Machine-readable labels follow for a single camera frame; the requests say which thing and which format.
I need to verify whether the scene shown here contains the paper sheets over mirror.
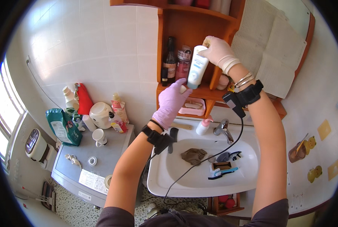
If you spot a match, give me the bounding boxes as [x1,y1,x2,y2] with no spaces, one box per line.
[231,0,308,99]

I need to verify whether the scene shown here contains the small pump bottle red label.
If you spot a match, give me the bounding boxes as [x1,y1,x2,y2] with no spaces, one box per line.
[108,111,128,133]

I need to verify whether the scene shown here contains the pink refill pouch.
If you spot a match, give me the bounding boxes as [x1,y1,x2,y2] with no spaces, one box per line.
[111,93,129,125]

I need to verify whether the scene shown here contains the black wrist band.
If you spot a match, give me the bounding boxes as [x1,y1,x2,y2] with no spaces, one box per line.
[141,125,178,155]
[222,80,264,118]

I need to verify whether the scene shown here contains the brown rectangular box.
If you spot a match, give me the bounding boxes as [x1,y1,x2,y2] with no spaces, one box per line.
[209,162,232,172]

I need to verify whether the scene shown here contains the wooden wall shelf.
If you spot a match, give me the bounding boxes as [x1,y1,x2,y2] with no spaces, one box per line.
[110,0,316,120]

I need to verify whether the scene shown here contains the pink pump bottle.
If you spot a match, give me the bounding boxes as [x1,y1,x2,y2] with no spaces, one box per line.
[196,115,214,136]

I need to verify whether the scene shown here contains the brown cloth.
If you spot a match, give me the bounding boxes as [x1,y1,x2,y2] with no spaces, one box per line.
[181,148,208,166]

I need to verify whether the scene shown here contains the yellow bear wall holder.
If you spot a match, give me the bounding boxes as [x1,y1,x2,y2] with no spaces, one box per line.
[307,136,317,155]
[307,165,323,183]

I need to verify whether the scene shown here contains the black hair tie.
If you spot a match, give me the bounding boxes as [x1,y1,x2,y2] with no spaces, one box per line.
[149,119,165,132]

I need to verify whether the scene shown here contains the green printed packet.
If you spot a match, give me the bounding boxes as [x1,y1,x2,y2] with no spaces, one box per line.
[66,108,86,132]

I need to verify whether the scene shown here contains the person's body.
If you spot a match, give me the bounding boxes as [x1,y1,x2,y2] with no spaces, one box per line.
[95,199,289,227]

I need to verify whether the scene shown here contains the wooden drawer with red items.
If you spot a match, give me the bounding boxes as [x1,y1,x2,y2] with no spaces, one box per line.
[207,193,245,216]

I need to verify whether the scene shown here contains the white cylinder bottle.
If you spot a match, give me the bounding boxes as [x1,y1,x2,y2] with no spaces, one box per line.
[82,114,97,132]

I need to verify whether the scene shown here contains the pink soap box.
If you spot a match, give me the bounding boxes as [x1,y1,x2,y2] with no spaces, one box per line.
[178,97,206,117]

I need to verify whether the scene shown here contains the white wall appliance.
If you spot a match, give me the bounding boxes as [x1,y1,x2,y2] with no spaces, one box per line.
[25,128,58,171]

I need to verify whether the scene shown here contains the white lotion tube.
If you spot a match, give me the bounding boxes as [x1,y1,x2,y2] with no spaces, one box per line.
[187,45,210,90]

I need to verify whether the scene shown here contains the white cup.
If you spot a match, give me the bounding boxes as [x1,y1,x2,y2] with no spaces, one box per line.
[92,128,108,147]

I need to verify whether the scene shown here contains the silver bracelets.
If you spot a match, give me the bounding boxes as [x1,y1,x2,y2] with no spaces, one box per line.
[234,72,255,89]

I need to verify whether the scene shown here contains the brown toothbrush cup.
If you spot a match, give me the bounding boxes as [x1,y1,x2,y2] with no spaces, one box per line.
[288,133,309,163]

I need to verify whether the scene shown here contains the person's right hand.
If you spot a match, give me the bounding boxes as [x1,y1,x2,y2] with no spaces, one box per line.
[198,36,241,75]

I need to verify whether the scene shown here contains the blue toothbrush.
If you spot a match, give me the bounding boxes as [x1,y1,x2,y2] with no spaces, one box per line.
[210,167,239,178]

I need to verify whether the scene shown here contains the printed paper sheet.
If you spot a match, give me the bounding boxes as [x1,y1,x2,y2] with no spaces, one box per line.
[78,169,110,195]

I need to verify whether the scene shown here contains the chrome faucet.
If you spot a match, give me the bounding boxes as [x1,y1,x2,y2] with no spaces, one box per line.
[213,119,234,145]

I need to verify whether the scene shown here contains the grey washing machine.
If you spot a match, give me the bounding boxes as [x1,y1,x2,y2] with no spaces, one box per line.
[51,124,136,209]

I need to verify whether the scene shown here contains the pink round container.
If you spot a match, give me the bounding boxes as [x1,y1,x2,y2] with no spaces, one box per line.
[217,74,230,91]

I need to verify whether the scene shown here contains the window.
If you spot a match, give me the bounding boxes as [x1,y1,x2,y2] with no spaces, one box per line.
[0,58,26,174]

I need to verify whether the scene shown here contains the wall towel bar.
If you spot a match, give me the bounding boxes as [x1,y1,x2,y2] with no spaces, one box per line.
[26,56,62,110]

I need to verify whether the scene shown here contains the dark glasses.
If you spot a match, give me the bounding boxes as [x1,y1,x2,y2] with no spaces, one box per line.
[216,151,242,163]

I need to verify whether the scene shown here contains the red jar with label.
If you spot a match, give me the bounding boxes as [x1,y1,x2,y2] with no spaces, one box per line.
[175,45,192,82]

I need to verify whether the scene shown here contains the white sink basin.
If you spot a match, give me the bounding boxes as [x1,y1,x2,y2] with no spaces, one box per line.
[147,118,262,198]

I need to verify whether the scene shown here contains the white plastic bottle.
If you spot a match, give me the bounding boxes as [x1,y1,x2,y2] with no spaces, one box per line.
[62,86,79,110]

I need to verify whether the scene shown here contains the black cable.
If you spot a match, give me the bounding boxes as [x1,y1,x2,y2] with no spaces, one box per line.
[163,116,244,205]

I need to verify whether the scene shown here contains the dark glass bottle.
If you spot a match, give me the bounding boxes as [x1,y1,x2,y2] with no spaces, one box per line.
[163,36,177,84]

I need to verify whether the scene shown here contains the person's left hand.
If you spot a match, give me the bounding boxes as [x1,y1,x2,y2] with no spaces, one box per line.
[152,78,193,130]

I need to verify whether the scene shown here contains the white round pot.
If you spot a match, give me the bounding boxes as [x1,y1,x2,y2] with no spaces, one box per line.
[89,102,113,130]

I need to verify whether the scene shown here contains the green detergent bag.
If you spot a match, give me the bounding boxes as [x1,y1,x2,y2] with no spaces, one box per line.
[46,108,83,146]

